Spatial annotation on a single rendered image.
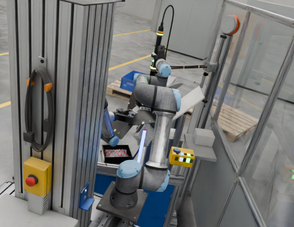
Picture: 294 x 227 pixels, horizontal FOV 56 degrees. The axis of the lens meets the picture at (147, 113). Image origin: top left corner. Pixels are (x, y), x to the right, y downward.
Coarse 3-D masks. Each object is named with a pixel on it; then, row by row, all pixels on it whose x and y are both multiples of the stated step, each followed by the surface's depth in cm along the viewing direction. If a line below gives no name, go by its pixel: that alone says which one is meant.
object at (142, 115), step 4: (140, 112) 214; (144, 112) 214; (148, 112) 216; (136, 116) 209; (140, 116) 208; (144, 116) 208; (148, 116) 209; (152, 116) 209; (132, 120) 205; (136, 120) 204; (140, 120) 203; (144, 120) 202; (152, 120) 202; (128, 124) 203; (132, 124) 201; (136, 124) 199; (140, 124) 198
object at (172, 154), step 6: (180, 150) 197; (186, 150) 198; (192, 150) 200; (174, 156) 192; (180, 156) 192; (186, 156) 192; (192, 156) 193; (174, 162) 194; (180, 162) 194; (186, 162) 194
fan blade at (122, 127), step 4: (116, 120) 234; (112, 124) 234; (116, 124) 232; (120, 124) 230; (124, 124) 229; (116, 128) 230; (120, 128) 228; (124, 128) 227; (128, 128) 227; (116, 132) 228; (120, 132) 227; (124, 132) 226; (120, 136) 225
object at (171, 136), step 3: (171, 135) 261; (171, 138) 256; (180, 138) 259; (171, 141) 256; (180, 141) 256; (168, 144) 258; (171, 144) 257; (180, 144) 257; (168, 147) 259; (180, 147) 259; (168, 150) 261; (168, 153) 262; (168, 156) 264
